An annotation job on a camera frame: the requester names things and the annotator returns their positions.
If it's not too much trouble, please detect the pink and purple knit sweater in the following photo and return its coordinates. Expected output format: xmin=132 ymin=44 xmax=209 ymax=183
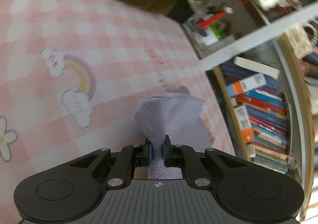
xmin=134 ymin=86 xmax=213 ymax=179

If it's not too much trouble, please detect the wooden bookshelf board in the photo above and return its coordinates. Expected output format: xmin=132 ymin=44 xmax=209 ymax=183
xmin=212 ymin=66 xmax=251 ymax=162

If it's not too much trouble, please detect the orange toothpaste box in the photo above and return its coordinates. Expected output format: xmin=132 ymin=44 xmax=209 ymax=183
xmin=235 ymin=105 xmax=254 ymax=143

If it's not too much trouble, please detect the white and orange Obrite box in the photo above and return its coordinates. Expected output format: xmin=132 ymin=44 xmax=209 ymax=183
xmin=226 ymin=73 xmax=266 ymax=97

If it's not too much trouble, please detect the row of colourful books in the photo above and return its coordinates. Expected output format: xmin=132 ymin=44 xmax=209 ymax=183
xmin=220 ymin=57 xmax=297 ymax=175

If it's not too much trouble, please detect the pink cartoon checkered table mat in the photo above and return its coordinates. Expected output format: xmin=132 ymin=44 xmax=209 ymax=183
xmin=1 ymin=0 xmax=234 ymax=223

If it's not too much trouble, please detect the white shelf post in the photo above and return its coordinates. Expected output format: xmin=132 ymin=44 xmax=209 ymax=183
xmin=199 ymin=2 xmax=317 ymax=71

